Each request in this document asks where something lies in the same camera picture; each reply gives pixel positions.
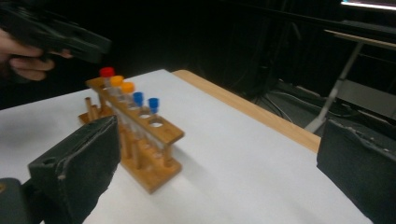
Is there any red cap test tube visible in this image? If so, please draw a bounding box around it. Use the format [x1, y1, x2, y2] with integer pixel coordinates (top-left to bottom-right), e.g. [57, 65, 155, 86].
[99, 66, 118, 118]

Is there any black floor cable bundle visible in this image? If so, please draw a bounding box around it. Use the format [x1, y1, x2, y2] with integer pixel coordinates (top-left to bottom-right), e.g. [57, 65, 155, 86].
[253, 78, 316, 127]

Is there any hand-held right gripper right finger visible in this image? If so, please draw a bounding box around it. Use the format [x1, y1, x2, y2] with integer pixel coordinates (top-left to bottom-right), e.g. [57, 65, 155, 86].
[317, 119, 396, 224]

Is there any monitor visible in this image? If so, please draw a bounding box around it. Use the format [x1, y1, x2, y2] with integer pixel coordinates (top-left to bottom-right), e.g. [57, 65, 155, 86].
[340, 0, 396, 12]

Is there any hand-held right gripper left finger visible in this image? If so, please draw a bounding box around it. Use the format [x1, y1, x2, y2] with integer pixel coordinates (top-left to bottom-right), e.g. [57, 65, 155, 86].
[27, 115, 121, 224]

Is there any wooden test tube rack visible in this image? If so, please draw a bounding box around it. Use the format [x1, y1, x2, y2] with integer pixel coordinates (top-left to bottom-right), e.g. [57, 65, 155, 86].
[78, 76, 186, 194]

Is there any orange cap test tube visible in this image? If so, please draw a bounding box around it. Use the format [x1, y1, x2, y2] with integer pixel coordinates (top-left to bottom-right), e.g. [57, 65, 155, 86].
[120, 81, 139, 138]
[109, 75, 129, 129]

